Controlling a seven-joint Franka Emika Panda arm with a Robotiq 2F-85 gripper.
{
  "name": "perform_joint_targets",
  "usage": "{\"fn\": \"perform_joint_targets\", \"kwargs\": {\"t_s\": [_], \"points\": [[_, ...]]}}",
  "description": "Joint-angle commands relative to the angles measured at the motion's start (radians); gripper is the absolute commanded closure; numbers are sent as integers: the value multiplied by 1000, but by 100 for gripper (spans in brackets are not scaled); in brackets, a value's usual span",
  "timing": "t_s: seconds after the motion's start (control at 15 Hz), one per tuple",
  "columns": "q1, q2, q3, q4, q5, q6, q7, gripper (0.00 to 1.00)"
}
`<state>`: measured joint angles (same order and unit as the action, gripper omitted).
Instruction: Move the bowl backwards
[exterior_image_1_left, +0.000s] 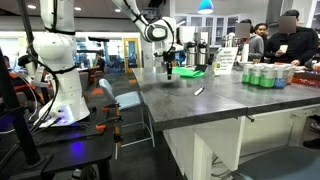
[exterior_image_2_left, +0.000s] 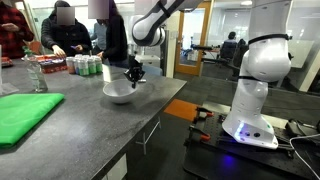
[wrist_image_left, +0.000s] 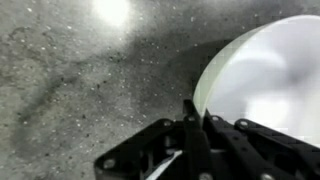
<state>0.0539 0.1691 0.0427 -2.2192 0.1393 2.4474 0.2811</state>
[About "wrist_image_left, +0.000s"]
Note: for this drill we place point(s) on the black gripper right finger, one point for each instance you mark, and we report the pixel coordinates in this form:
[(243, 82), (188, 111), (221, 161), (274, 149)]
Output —
[(253, 150)]

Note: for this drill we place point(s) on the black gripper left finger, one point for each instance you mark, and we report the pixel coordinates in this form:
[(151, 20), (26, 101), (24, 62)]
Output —
[(196, 150)]

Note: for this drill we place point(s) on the white plate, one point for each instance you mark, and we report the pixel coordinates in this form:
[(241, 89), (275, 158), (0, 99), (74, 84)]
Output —
[(266, 76)]

